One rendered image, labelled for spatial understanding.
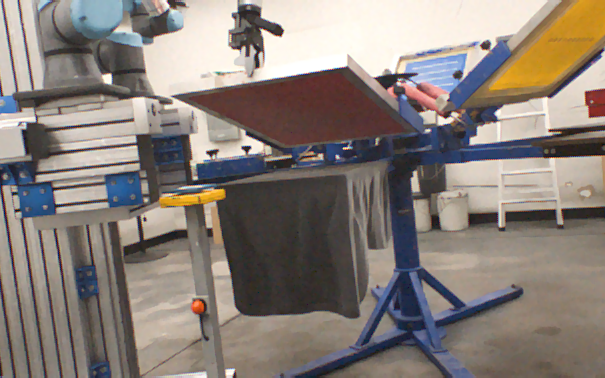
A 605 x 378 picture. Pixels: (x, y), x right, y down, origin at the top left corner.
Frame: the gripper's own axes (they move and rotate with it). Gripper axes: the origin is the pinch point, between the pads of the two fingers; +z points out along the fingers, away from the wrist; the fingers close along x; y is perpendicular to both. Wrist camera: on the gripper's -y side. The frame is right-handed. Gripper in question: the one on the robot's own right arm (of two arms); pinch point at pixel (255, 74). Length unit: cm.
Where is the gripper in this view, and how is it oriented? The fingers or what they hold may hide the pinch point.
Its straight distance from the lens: 184.0
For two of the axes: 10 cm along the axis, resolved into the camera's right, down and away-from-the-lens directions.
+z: 0.0, 9.9, -1.7
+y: -9.0, 0.8, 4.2
